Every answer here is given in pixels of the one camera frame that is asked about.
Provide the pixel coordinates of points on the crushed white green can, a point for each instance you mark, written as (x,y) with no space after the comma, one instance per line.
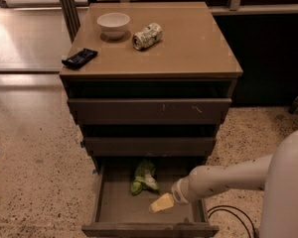
(147,37)

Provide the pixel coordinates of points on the brown drawer cabinet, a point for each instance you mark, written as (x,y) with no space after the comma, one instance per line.
(191,61)

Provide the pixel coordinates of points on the white bowl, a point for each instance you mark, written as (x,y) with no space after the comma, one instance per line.
(113,25)

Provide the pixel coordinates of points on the middle drawer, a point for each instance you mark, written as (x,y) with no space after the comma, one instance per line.
(149,147)

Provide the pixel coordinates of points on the grey object floor right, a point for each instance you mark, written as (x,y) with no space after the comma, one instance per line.
(294,106)

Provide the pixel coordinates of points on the black snack bar packet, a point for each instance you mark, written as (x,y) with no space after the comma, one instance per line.
(80,59)

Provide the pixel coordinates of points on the green rice chip bag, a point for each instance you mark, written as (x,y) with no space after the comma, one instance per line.
(144,178)

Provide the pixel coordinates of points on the open bottom drawer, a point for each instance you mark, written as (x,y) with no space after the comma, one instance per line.
(119,214)

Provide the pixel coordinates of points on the top drawer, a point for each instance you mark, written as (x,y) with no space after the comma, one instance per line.
(149,111)

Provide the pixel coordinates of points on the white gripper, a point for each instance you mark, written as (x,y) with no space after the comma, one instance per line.
(179,193)

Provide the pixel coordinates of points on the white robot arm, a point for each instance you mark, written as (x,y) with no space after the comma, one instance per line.
(275,174)

